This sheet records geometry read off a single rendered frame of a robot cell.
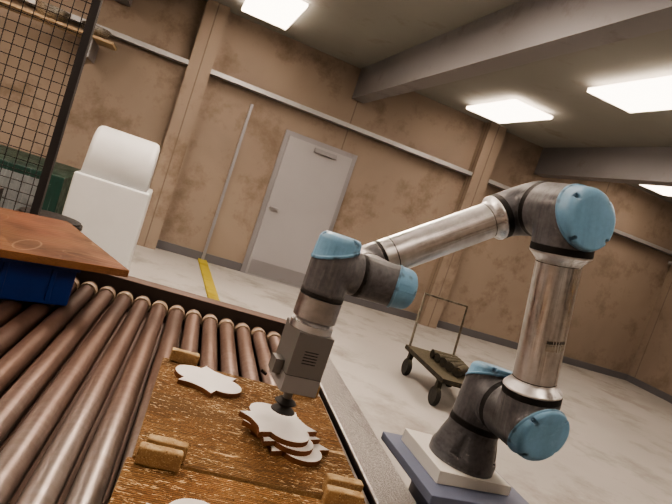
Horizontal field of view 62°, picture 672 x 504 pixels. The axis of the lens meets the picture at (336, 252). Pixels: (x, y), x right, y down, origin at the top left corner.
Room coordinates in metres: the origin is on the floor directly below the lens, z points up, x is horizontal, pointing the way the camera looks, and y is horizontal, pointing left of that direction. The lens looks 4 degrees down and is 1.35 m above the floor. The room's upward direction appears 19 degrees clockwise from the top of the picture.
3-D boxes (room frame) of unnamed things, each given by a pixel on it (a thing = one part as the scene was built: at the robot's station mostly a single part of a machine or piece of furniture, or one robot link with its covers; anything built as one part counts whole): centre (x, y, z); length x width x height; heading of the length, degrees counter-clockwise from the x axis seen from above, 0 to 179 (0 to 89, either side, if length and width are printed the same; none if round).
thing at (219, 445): (0.98, 0.05, 0.93); 0.41 x 0.35 x 0.02; 13
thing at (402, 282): (0.99, -0.09, 1.25); 0.11 x 0.11 x 0.08; 20
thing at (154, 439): (0.76, 0.14, 0.95); 0.06 x 0.02 x 0.03; 103
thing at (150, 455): (0.73, 0.14, 0.95); 0.06 x 0.02 x 0.03; 102
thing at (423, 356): (5.16, -1.34, 0.41); 1.04 x 0.62 x 0.82; 17
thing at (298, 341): (0.94, 0.01, 1.09); 0.10 x 0.09 x 0.16; 112
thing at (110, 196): (4.85, 2.00, 0.68); 0.69 x 0.60 x 1.37; 18
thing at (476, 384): (1.23, -0.43, 1.06); 0.13 x 0.12 x 0.14; 20
